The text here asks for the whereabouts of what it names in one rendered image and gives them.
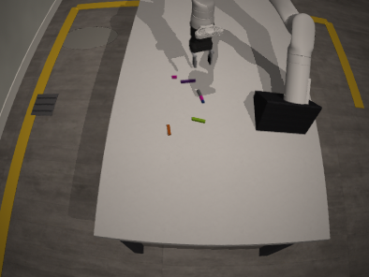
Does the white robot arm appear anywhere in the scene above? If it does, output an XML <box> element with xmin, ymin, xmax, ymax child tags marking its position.
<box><xmin>191</xmin><ymin>0</ymin><xmax>316</xmax><ymax>105</ymax></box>

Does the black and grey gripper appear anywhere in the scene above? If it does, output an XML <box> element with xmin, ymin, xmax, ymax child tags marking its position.
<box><xmin>189</xmin><ymin>14</ymin><xmax>224</xmax><ymax>68</ymax></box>

